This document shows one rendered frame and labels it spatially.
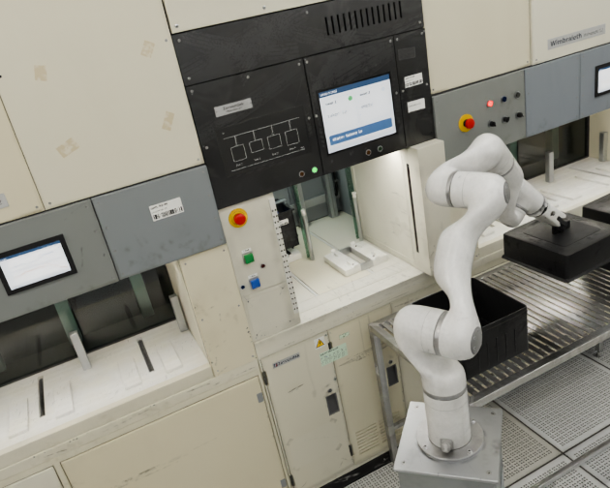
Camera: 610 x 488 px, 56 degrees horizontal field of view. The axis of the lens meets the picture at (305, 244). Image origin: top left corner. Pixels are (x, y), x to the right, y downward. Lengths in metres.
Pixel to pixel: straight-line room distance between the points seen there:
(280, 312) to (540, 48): 1.46
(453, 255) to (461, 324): 0.18
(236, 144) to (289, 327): 0.72
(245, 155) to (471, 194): 0.75
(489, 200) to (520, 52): 1.07
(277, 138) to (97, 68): 0.59
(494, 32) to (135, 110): 1.36
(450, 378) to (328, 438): 1.03
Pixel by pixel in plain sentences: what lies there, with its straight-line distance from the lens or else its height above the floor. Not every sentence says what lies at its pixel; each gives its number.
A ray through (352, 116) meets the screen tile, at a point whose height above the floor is 1.57.
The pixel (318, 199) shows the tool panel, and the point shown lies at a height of 0.98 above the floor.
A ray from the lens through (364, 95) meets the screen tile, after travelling 2.05.
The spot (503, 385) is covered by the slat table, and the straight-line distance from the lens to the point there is 1.95.
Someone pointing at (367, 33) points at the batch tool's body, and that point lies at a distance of 2.05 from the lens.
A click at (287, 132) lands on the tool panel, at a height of 1.58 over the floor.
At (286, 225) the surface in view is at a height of 1.06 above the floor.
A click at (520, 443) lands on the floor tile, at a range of 2.86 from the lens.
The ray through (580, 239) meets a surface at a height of 1.06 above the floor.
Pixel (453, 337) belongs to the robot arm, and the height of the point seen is 1.16.
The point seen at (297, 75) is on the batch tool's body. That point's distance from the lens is 1.93.
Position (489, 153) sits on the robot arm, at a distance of 1.65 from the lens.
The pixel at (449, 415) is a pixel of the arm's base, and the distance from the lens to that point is 1.65.
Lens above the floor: 2.00
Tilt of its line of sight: 24 degrees down
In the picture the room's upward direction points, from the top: 12 degrees counter-clockwise
